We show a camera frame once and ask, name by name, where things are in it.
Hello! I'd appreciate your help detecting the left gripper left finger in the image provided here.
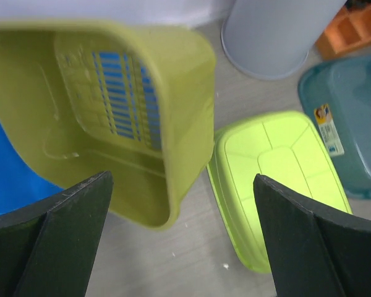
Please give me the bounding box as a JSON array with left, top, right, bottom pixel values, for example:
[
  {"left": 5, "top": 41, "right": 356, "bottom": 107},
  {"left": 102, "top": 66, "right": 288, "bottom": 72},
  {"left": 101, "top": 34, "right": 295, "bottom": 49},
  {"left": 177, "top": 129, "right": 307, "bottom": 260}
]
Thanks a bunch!
[{"left": 0, "top": 171, "right": 113, "bottom": 296}]

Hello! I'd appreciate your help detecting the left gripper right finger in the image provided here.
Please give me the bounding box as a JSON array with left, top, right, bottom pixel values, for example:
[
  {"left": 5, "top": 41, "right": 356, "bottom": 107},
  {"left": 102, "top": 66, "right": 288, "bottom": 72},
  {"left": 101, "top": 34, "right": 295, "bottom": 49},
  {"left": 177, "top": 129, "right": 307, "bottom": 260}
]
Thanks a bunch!
[{"left": 253, "top": 174, "right": 371, "bottom": 296}]

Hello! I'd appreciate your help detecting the blue plastic tub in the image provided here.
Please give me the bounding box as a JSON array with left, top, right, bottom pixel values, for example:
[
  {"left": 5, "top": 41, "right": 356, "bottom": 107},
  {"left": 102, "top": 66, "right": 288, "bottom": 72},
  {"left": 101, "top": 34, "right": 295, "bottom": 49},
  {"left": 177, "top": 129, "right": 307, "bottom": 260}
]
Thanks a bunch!
[{"left": 0, "top": 124, "right": 63, "bottom": 215}]

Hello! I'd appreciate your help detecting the yellow-green plastic tub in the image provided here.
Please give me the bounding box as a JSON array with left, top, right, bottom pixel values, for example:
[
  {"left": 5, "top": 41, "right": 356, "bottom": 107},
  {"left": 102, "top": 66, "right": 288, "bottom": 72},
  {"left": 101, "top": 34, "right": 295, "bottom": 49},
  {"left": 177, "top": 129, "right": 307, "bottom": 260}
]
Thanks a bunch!
[{"left": 207, "top": 111, "right": 352, "bottom": 273}]

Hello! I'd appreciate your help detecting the olive perforated plastic tub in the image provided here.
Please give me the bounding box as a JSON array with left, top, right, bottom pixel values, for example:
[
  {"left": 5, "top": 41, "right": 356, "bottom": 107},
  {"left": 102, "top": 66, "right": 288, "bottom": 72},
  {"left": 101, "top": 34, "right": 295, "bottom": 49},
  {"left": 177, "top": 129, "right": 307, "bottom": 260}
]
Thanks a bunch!
[{"left": 0, "top": 19, "right": 216, "bottom": 230}]

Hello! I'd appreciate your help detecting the green plastic tub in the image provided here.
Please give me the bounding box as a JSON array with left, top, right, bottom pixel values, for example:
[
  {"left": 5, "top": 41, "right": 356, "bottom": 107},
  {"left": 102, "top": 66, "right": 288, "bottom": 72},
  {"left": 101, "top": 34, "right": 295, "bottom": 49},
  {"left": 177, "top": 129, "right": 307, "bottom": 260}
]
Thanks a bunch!
[{"left": 297, "top": 55, "right": 371, "bottom": 199}]

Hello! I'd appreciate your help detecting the light grey round bucket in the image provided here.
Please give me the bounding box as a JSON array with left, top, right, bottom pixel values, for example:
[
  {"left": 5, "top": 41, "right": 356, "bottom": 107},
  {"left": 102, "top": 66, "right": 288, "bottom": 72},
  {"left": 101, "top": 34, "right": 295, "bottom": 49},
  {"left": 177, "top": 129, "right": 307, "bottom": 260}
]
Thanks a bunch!
[{"left": 221, "top": 0, "right": 345, "bottom": 80}]

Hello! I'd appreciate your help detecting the orange compartment tray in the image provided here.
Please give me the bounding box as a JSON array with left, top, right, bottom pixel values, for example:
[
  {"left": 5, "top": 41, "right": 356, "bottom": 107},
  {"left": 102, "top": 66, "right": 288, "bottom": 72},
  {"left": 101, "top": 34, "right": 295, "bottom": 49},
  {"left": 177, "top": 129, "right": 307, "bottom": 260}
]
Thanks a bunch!
[{"left": 315, "top": 3, "right": 371, "bottom": 60}]

